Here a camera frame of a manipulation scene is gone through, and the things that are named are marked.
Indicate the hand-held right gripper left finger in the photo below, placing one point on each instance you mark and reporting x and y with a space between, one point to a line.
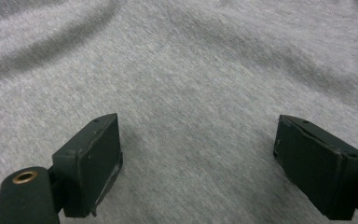
87 168

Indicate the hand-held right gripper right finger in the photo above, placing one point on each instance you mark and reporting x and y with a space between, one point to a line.
320 168

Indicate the grey shorts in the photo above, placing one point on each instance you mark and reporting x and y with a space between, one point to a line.
180 77

